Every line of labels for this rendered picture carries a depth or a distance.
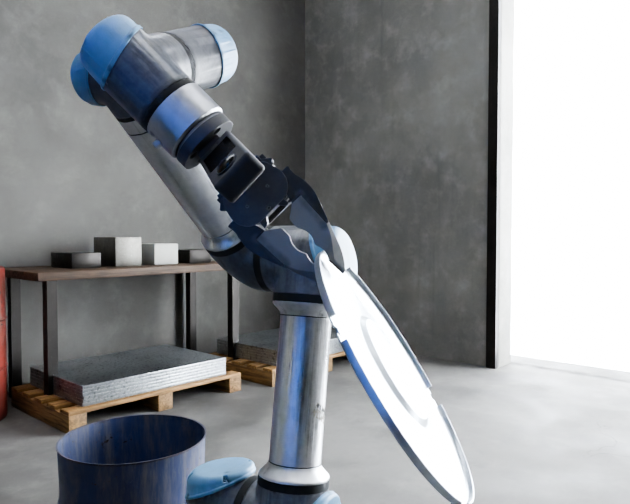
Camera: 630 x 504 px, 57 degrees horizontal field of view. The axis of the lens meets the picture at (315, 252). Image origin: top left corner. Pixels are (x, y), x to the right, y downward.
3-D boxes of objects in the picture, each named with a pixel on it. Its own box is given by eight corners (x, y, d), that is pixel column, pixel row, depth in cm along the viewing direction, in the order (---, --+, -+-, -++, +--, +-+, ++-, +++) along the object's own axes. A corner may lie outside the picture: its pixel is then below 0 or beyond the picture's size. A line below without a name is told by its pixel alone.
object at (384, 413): (383, 305, 81) (388, 302, 81) (491, 514, 64) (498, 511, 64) (279, 210, 58) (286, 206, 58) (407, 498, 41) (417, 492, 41)
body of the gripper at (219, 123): (306, 194, 68) (233, 121, 68) (302, 188, 60) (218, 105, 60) (260, 240, 69) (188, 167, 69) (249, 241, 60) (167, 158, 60)
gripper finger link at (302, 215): (360, 250, 66) (301, 196, 66) (363, 252, 61) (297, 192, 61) (342, 270, 67) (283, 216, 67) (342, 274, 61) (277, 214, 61)
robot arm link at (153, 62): (143, 4, 65) (86, 11, 58) (213, 74, 65) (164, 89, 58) (118, 58, 69) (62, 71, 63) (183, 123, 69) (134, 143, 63)
